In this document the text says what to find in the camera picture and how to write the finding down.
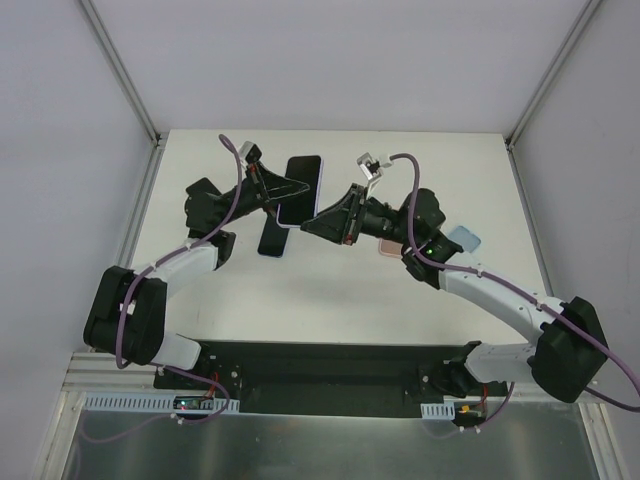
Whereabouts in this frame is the blue phone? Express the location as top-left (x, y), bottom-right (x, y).
top-left (257, 216), bottom-right (290, 258)

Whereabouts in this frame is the light blue phone case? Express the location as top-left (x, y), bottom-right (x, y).
top-left (448, 225), bottom-right (482, 253)

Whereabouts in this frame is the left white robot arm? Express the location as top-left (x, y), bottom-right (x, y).
top-left (83, 161), bottom-right (310, 389)

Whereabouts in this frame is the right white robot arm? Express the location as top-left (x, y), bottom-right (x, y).
top-left (301, 185), bottom-right (606, 403)

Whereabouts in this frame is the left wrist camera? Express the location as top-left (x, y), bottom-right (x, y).
top-left (239, 141), bottom-right (262, 168)

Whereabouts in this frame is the left aluminium frame post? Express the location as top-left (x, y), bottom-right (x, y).
top-left (76, 0), bottom-right (163, 146)

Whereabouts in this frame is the aluminium frame post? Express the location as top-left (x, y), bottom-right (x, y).
top-left (76, 0), bottom-right (163, 146)
top-left (505, 0), bottom-right (606, 152)

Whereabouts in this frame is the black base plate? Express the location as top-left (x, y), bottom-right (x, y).
top-left (153, 341), bottom-right (508, 418)

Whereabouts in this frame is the right white cable duct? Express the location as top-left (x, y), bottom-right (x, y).
top-left (420, 401), bottom-right (456, 421)

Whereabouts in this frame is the white cable duct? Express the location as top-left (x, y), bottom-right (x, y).
top-left (420, 401), bottom-right (456, 421)
top-left (84, 392), bottom-right (240, 415)

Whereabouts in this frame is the left white cable duct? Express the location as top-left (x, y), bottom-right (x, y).
top-left (84, 392), bottom-right (240, 415)

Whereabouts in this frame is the right aluminium frame post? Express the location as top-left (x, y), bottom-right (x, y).
top-left (505, 0), bottom-right (606, 152)

